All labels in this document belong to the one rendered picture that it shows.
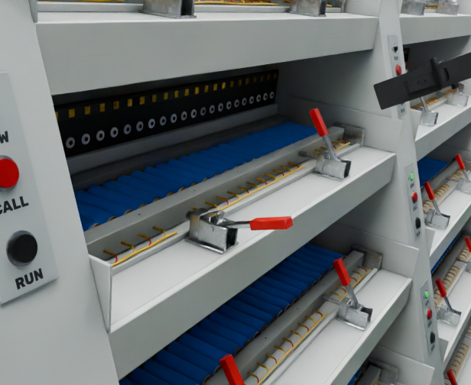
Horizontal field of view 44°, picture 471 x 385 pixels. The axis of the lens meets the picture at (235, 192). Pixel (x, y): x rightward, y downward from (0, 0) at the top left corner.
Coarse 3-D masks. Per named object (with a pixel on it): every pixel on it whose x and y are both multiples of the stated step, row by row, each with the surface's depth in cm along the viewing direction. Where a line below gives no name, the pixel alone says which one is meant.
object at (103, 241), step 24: (312, 144) 78; (336, 144) 87; (240, 168) 65; (264, 168) 67; (288, 168) 71; (192, 192) 56; (216, 192) 59; (120, 216) 49; (144, 216) 50; (168, 216) 53; (96, 240) 45; (120, 240) 47; (144, 240) 50
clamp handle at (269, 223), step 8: (216, 216) 50; (288, 216) 47; (216, 224) 51; (224, 224) 50; (232, 224) 50; (240, 224) 49; (248, 224) 49; (256, 224) 48; (264, 224) 48; (272, 224) 47; (280, 224) 47; (288, 224) 47
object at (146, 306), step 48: (288, 96) 94; (144, 144) 66; (384, 144) 87; (240, 192) 64; (288, 192) 66; (336, 192) 69; (240, 240) 53; (288, 240) 60; (96, 288) 37; (144, 288) 44; (192, 288) 46; (240, 288) 53; (144, 336) 41
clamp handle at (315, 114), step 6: (312, 114) 72; (318, 114) 72; (318, 120) 72; (318, 126) 72; (324, 126) 73; (318, 132) 72; (324, 132) 72; (324, 138) 72; (330, 144) 73; (330, 150) 72; (330, 156) 72; (336, 156) 73
